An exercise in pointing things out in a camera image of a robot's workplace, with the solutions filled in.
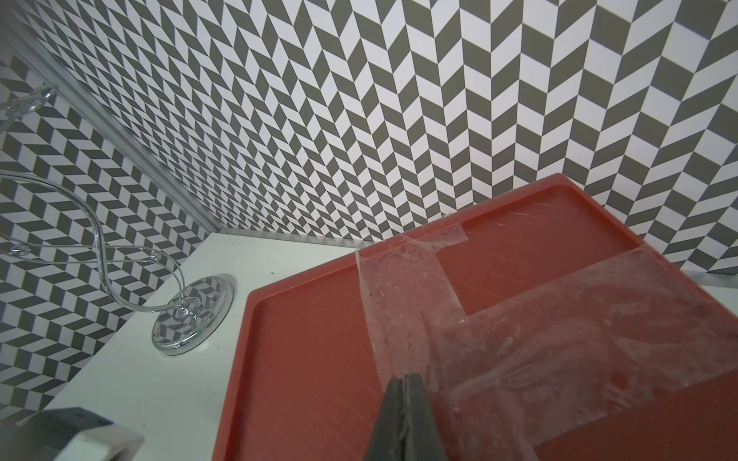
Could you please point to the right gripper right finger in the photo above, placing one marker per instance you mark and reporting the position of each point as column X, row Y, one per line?
column 421, row 439

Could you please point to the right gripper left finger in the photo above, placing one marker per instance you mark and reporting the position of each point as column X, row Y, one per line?
column 387, row 438

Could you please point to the red drawer cabinet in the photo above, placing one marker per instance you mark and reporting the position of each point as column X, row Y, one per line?
column 541, row 326

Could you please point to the wire mug tree stand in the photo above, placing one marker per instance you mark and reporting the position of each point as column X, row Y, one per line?
column 185, row 322

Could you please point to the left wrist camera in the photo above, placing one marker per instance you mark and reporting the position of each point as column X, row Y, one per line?
column 69, row 434

